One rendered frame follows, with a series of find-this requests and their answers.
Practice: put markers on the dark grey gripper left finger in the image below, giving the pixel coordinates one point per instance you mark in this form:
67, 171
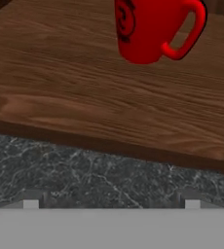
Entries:
32, 200

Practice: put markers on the brown wooden cabinet shelf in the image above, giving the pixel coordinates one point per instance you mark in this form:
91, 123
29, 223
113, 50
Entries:
84, 81

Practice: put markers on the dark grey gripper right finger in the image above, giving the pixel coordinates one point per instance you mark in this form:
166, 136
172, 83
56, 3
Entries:
192, 200

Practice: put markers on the red mug with black print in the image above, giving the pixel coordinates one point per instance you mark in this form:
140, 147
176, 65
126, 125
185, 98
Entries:
146, 32

